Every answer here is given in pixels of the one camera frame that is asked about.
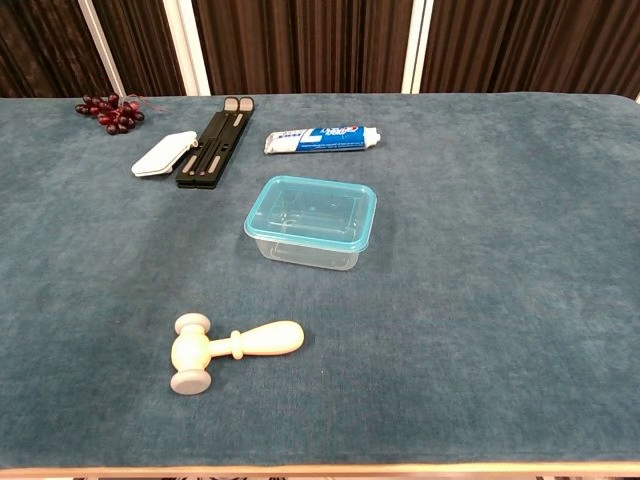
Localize translucent blue plastic lid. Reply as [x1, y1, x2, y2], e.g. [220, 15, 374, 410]
[243, 174, 378, 251]

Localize clear plastic container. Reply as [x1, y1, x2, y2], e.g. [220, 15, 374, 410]
[254, 234, 371, 272]

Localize blue white toothpaste tube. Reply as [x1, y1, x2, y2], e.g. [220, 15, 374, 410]
[263, 124, 383, 156]

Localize black folding stand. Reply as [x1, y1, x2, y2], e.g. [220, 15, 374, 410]
[174, 96, 256, 190]

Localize teal fabric tablecloth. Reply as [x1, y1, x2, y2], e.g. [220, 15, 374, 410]
[0, 92, 640, 469]

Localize cream wooden mallet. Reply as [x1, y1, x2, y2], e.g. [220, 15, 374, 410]
[169, 312, 306, 396]

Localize white flat plastic case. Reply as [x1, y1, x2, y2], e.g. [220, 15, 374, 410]
[131, 130, 199, 179]

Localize dark brown curtain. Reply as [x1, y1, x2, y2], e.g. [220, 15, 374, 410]
[0, 0, 640, 99]

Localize bunch of red grapes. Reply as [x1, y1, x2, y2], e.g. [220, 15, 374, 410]
[74, 92, 151, 136]

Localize wide white frame post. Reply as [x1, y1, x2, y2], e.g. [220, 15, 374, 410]
[162, 0, 212, 96]
[401, 0, 434, 95]

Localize thin white frame post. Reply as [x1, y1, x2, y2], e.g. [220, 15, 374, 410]
[77, 0, 126, 97]

